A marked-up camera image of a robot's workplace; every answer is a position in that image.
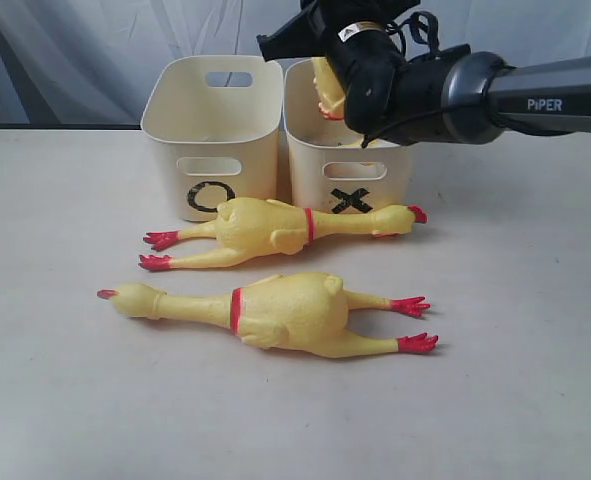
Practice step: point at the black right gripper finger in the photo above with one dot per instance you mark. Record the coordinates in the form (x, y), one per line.
(295, 39)

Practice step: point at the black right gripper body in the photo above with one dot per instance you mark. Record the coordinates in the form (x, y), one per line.
(361, 54)

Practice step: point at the rubber chicken with white squeaker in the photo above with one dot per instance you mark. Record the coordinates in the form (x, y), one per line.
(330, 85)

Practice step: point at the yellow rubber chicken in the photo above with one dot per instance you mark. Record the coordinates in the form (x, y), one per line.
(248, 228)
(306, 312)

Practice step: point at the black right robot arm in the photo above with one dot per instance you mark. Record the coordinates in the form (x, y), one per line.
(397, 83)

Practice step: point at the cream bin marked O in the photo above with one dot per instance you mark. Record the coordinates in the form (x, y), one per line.
(212, 126)

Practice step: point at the cream bin marked X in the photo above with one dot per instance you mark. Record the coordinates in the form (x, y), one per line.
(310, 188)

